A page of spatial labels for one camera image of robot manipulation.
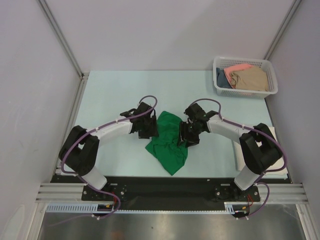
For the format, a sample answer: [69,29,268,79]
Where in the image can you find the green t shirt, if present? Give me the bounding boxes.
[145,111,188,176]

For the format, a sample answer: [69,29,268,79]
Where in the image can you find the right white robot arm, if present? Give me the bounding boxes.
[178,109,285,201]

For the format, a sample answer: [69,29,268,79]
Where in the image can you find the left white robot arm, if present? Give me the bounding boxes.
[58,108,158,200]

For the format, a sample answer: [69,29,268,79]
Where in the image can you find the folded white t shirt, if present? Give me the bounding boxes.
[233,123,288,175]

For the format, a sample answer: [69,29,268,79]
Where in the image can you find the blue t shirt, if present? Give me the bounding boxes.
[216,67,232,89]

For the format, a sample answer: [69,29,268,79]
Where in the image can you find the pink t shirt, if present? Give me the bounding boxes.
[223,63,253,84]

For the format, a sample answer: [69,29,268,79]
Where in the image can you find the white plastic basket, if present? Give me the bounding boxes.
[212,56,278,99]

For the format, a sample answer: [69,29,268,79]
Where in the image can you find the beige t shirt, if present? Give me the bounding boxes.
[230,66,269,92]

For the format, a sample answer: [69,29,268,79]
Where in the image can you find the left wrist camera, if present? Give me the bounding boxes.
[137,101,155,116]

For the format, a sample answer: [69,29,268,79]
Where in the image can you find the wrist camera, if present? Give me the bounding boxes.
[137,101,155,116]
[184,103,206,121]

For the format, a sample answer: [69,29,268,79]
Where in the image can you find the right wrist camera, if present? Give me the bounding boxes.
[184,103,206,121]

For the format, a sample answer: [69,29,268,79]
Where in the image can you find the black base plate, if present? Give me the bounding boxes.
[50,174,292,213]

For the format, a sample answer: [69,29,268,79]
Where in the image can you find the white cable duct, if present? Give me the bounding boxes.
[45,202,249,215]

